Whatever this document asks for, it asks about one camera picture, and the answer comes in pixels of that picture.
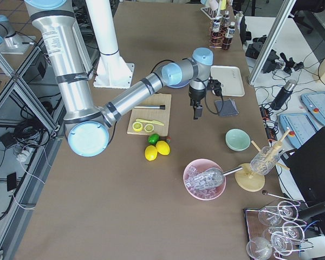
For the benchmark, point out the metal ice scoop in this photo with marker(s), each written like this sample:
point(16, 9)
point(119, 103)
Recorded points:
point(211, 178)

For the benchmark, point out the grey folded cloth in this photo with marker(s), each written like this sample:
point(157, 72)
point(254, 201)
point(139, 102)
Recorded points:
point(226, 108)

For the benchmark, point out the yellow plastic knife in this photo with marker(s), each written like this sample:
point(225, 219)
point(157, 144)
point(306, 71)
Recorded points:
point(155, 122)

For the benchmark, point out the upper lemon slice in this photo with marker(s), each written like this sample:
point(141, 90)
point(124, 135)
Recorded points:
point(148, 128)

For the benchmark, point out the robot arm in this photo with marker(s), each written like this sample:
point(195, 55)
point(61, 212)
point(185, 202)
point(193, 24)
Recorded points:
point(86, 124)

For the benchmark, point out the teach pendant near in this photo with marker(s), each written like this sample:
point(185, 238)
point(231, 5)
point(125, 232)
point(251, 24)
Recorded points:
point(302, 127)

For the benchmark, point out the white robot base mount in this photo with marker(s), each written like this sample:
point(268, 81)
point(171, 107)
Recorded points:
point(112, 70)

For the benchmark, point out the lemon slice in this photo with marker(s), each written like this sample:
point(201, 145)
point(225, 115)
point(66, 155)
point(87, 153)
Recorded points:
point(148, 128)
point(137, 126)

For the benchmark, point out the blue round plate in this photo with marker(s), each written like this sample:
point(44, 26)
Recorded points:
point(179, 85)

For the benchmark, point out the lower whole lemon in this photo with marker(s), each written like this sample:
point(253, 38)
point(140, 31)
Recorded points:
point(151, 153)

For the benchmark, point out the lower lemon slice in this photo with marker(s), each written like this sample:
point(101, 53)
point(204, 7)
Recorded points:
point(137, 126)

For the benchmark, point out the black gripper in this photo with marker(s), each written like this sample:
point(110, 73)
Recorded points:
point(195, 95)

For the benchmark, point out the teach pendant far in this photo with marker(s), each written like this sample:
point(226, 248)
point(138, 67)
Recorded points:
point(315, 103)

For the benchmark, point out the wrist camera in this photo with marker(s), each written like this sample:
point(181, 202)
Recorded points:
point(215, 87)

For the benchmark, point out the whole lemon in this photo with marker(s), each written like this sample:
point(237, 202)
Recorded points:
point(163, 148)
point(151, 153)

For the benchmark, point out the glassware tray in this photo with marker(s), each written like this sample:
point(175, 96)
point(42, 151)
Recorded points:
point(275, 231)

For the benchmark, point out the tea bottle front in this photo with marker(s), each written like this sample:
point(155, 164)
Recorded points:
point(229, 36)

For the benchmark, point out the tea bottle back left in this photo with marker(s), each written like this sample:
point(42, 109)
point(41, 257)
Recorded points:
point(225, 21)

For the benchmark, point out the copper wire bottle rack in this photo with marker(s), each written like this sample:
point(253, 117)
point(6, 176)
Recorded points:
point(223, 34)

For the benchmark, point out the green lime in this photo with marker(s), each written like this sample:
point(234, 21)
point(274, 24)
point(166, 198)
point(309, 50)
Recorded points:
point(153, 139)

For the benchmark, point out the glass cup on stand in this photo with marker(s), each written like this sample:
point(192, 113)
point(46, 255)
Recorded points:
point(265, 160)

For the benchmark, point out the teach pendant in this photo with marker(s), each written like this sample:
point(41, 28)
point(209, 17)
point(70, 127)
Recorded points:
point(315, 103)
point(302, 127)

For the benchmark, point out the pink bowl of ice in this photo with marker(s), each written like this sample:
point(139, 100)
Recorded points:
point(196, 167)

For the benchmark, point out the steel muddler black tip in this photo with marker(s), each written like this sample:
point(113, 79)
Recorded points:
point(159, 107)

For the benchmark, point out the tea bottle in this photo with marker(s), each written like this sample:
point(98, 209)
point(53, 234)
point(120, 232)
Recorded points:
point(229, 36)
point(225, 21)
point(216, 36)

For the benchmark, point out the tea bottle back right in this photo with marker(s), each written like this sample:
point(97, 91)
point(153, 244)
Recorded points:
point(216, 36)

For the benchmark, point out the wooden cutting board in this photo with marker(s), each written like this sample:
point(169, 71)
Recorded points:
point(161, 115)

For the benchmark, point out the mint green bowl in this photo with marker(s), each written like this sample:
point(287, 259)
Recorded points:
point(237, 140)

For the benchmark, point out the cream rabbit tray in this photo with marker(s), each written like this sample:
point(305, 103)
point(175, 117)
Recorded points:
point(230, 78)

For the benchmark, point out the black laptop monitor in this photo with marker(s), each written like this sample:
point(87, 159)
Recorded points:
point(307, 167)

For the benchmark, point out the wooden cup stand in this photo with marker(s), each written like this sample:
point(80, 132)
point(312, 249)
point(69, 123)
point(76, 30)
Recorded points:
point(250, 180)

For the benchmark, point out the black thermos bottle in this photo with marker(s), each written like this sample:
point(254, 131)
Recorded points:
point(283, 95)

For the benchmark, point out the upper whole lemon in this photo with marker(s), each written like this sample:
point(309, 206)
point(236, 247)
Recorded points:
point(163, 148)

